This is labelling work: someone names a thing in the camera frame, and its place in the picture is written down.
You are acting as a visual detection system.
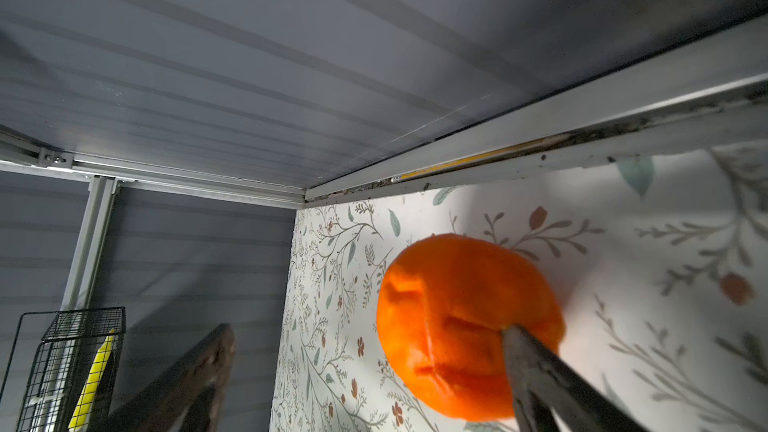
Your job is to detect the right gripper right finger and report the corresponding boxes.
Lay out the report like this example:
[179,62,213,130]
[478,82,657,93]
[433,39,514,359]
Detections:
[502,325,645,432]

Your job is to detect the floral patterned table mat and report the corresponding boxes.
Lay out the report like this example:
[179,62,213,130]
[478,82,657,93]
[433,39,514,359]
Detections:
[269,141,767,431]

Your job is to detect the black wire basket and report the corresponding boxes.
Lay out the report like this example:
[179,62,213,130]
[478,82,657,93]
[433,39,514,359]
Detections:
[1,306,127,431]

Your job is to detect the orange fake tangerine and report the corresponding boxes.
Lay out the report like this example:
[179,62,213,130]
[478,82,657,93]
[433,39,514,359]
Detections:
[376,234,566,422]

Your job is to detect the yellow marker pen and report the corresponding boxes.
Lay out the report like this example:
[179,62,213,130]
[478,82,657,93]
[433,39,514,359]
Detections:
[67,334,115,432]

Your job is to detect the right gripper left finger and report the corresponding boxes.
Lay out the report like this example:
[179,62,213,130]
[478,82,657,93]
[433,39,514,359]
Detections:
[89,323,236,432]

